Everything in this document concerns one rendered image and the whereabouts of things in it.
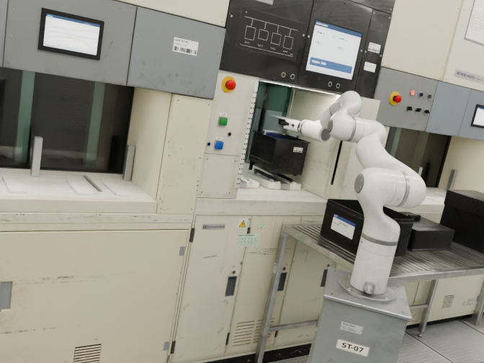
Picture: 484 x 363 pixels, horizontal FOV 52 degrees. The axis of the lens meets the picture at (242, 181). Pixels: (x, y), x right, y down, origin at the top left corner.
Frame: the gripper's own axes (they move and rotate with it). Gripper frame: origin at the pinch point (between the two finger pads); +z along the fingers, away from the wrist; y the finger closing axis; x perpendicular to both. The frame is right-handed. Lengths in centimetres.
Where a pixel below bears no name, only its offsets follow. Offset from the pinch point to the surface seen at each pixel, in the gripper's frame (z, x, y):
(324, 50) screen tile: -30.2, 36.6, -11.1
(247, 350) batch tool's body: -32, -111, -20
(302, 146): -10.1, -10.3, 6.3
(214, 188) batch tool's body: -29, -29, -54
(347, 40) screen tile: -31, 43, 1
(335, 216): -55, -32, -7
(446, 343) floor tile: -52, -120, 125
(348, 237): -66, -38, -7
